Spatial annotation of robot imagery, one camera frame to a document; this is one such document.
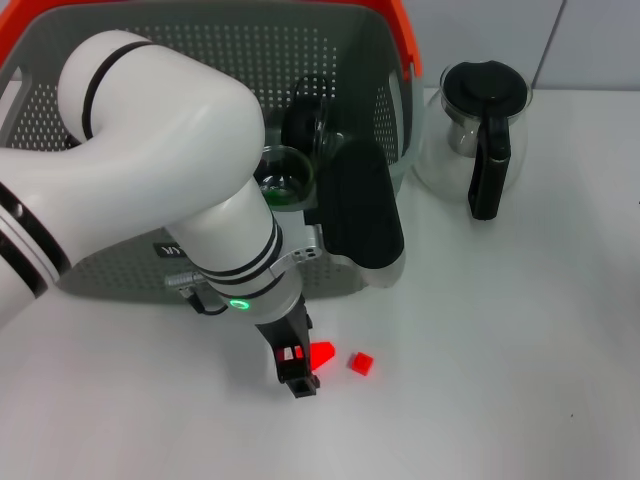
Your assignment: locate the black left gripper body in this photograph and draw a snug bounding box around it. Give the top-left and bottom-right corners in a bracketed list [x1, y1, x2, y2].
[253, 294, 314, 352]

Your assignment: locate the red sloped brick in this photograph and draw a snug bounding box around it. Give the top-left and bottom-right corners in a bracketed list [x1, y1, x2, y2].
[295, 341, 337, 371]

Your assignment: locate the green brick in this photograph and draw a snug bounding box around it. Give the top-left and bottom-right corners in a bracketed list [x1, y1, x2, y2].
[264, 189, 296, 209]

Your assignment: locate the glass teacup with black holder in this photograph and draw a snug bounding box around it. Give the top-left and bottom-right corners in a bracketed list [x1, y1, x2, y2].
[279, 74, 351, 161]
[254, 143, 317, 211]

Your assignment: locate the grey perforated storage bin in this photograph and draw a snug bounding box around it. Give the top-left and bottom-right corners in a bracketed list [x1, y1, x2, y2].
[0, 2, 420, 301]

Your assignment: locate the small red brick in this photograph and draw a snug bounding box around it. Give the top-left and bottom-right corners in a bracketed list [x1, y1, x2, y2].
[349, 351, 376, 376]

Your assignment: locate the glass pot with black lid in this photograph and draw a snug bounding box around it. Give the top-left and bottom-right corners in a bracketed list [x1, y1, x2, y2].
[412, 59, 534, 221]

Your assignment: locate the left arm cable with plug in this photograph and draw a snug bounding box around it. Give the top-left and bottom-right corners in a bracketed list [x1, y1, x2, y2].
[164, 269, 236, 317]

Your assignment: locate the left wrist camera housing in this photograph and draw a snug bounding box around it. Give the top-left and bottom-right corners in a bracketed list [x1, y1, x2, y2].
[304, 137, 405, 289]

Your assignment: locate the orange bin handle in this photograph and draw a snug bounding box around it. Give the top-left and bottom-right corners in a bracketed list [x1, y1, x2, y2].
[0, 0, 425, 81]

